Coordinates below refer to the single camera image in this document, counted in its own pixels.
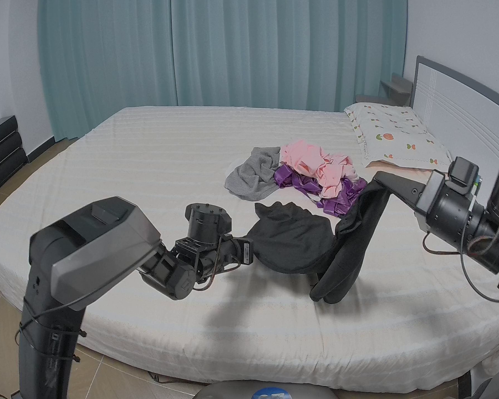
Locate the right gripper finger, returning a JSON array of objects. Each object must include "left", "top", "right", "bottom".
[{"left": 374, "top": 172, "right": 427, "bottom": 215}]

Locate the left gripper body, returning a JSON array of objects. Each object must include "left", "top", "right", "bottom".
[{"left": 222, "top": 235, "right": 255, "bottom": 266}]

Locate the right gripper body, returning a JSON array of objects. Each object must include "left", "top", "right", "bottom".
[{"left": 416, "top": 171, "right": 486, "bottom": 252}]

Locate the black T-shirt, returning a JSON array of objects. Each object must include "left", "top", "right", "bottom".
[{"left": 247, "top": 179, "right": 389, "bottom": 305}]

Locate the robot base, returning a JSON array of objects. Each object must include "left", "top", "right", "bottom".
[{"left": 193, "top": 380, "right": 330, "bottom": 399}]

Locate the bed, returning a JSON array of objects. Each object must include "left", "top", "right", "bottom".
[{"left": 0, "top": 55, "right": 499, "bottom": 392}]

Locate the white printed pillow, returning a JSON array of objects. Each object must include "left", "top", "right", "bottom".
[{"left": 343, "top": 102, "right": 453, "bottom": 168}]

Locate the purple garment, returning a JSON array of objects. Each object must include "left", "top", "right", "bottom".
[{"left": 274, "top": 164, "right": 368, "bottom": 218}]

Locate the grey garment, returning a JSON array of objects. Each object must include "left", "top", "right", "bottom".
[{"left": 224, "top": 147, "right": 282, "bottom": 201}]

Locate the pink garment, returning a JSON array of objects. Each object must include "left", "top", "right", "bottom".
[{"left": 279, "top": 139, "right": 358, "bottom": 199}]

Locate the grey bedside table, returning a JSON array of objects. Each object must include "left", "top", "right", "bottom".
[{"left": 355, "top": 73, "right": 413, "bottom": 107}]

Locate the blue-green curtain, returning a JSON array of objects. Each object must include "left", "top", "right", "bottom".
[
  {"left": 170, "top": 0, "right": 409, "bottom": 112},
  {"left": 37, "top": 0, "right": 178, "bottom": 142}
]

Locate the black chest of drawers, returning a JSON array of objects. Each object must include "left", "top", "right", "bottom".
[{"left": 0, "top": 115, "right": 28, "bottom": 205}]

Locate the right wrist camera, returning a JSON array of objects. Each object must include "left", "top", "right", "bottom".
[{"left": 447, "top": 157, "right": 481, "bottom": 197}]

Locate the black cable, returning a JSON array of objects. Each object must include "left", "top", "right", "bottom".
[{"left": 460, "top": 219, "right": 499, "bottom": 305}]

